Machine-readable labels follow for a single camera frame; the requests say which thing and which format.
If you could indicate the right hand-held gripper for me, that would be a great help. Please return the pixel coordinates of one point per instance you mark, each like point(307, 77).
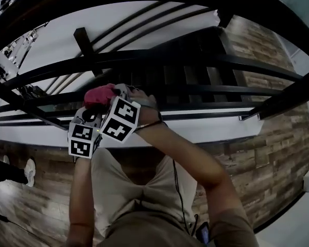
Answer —
point(121, 120)

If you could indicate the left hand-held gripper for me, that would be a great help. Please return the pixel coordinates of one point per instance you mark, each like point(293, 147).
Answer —
point(81, 143)

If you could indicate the red cloth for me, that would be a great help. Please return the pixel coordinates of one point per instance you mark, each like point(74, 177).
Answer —
point(98, 96)

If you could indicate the dark wooden railing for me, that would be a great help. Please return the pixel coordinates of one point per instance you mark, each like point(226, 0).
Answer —
point(247, 1)

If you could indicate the person's right forearm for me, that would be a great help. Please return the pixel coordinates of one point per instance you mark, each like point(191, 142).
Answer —
point(185, 158)

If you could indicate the person's left forearm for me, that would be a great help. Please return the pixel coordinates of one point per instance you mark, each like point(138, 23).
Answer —
point(81, 194)

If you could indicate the person's right hand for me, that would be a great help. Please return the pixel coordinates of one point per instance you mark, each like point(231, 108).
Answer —
point(149, 112)

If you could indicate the dark wooden stair banister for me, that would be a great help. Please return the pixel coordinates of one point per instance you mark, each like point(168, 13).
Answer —
point(83, 41)

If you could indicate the dark wooden staircase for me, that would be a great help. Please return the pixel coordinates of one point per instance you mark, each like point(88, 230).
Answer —
point(193, 74)

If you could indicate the person's beige trousers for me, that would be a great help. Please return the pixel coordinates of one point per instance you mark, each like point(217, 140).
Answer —
point(123, 184)

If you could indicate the person's olive shirt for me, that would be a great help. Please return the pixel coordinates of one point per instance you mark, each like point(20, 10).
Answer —
point(157, 233)

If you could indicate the black hip-mounted device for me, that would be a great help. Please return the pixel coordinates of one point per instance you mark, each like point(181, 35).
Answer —
point(203, 233)

